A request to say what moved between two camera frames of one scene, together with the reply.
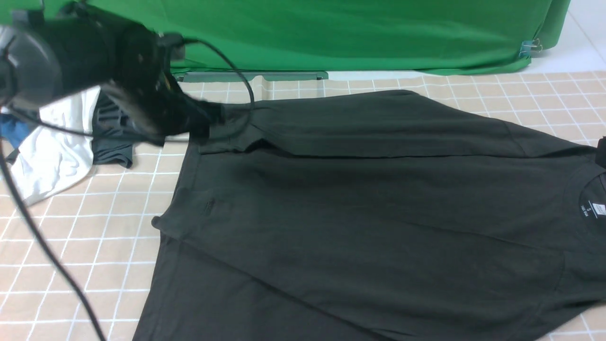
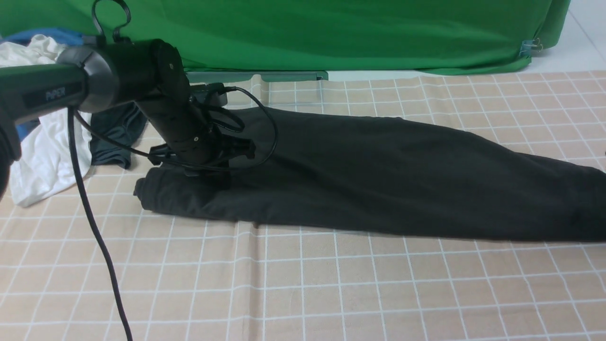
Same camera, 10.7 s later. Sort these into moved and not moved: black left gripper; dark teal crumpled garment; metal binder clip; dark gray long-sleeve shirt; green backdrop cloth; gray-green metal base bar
Moved: dark gray long-sleeve shirt; black left gripper
Not moved: dark teal crumpled garment; gray-green metal base bar; metal binder clip; green backdrop cloth
